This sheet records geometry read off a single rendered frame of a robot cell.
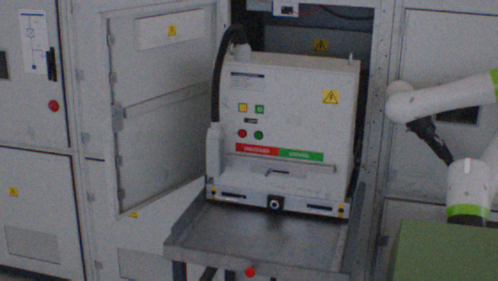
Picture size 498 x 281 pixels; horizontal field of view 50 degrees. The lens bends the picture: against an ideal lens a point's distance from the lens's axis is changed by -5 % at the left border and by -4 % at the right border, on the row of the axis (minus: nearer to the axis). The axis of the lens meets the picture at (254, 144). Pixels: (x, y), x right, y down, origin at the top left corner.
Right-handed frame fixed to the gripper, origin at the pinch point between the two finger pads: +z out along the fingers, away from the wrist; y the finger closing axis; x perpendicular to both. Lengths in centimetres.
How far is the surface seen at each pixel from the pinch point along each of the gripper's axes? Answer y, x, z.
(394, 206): -23.6, -23.3, 6.9
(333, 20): -94, 24, -62
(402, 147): -16.8, -6.9, -13.0
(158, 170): -25, -85, -69
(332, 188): 1.9, -40.5, -26.1
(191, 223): -2, -86, -49
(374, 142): -22.7, -13.4, -20.1
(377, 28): -12, 13, -57
